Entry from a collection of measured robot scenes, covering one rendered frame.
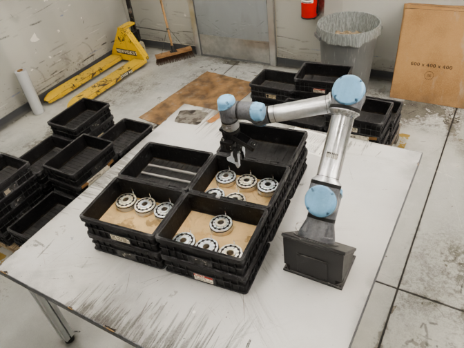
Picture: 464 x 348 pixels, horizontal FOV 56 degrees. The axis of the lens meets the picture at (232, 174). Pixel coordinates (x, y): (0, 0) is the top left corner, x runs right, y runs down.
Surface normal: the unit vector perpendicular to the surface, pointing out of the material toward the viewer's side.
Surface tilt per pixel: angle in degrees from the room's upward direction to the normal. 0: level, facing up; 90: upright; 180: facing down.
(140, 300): 0
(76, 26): 90
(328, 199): 55
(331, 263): 90
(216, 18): 90
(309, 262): 90
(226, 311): 0
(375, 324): 0
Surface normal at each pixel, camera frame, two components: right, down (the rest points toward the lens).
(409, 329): -0.11, -0.77
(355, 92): -0.29, -0.19
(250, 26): -0.49, 0.59
